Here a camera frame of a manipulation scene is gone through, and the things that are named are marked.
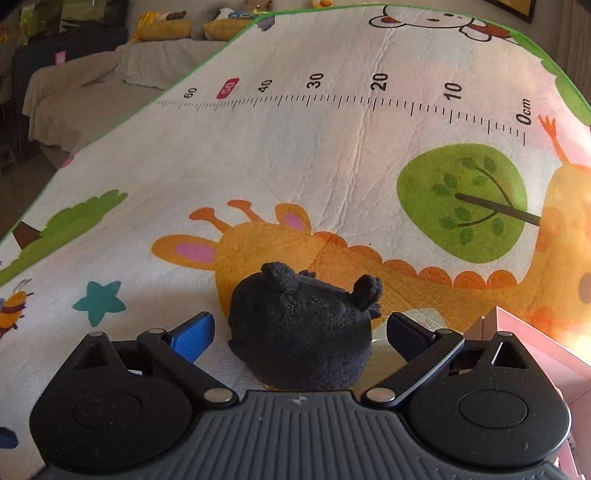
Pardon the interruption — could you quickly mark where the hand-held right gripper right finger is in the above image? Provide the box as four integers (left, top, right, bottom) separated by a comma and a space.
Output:
361, 312, 529, 408

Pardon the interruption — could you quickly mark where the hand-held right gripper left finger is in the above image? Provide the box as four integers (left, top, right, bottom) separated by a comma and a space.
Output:
69, 311, 238, 407

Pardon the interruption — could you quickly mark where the black plush toy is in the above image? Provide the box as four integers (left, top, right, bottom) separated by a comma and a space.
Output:
227, 261, 384, 391

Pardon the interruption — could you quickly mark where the pink cardboard box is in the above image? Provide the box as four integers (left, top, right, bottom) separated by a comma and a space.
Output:
464, 305, 591, 480

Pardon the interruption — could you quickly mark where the cartoon printed play mat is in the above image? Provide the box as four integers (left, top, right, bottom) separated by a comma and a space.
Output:
0, 4, 591, 480

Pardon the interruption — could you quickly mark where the grey sofa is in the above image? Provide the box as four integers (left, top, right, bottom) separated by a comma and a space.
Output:
22, 37, 232, 169

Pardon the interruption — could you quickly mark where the yellow pillow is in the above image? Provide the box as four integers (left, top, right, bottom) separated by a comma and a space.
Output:
131, 18, 192, 43
203, 18, 259, 40

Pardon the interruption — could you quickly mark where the dark furniture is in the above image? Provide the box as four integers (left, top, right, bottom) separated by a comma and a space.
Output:
0, 25, 127, 174

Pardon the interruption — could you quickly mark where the white and blue plush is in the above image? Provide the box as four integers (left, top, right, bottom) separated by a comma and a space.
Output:
215, 7, 257, 21

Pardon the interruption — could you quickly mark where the beige curtain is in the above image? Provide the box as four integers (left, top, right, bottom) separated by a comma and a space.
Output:
531, 0, 591, 100

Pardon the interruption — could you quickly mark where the wide framed wall picture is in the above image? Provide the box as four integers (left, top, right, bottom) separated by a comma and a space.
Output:
487, 0, 536, 24

